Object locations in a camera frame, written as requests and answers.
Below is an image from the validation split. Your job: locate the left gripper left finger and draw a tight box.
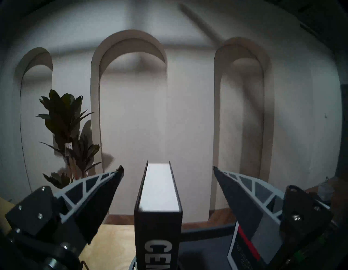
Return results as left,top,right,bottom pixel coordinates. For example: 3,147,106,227
5,165,125,246

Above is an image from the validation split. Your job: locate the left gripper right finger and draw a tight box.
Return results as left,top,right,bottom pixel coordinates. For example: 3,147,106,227
213,166,334,264

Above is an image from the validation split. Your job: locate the black Crime and Punishment book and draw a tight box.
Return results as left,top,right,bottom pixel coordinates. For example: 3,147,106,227
227,222,268,270

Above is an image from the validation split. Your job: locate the black Century book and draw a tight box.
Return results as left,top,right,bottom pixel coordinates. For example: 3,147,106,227
134,161,183,270

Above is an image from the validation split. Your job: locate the black metal utility cart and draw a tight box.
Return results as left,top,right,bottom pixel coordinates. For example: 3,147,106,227
130,223,348,270

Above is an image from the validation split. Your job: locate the tall dark green plant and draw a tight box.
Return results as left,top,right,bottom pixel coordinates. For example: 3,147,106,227
36,89,102,189

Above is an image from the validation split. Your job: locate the clear plastic container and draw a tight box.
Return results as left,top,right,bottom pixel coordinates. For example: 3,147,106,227
317,177,340,195

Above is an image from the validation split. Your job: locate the dark door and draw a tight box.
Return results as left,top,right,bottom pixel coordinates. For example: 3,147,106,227
340,84,348,178

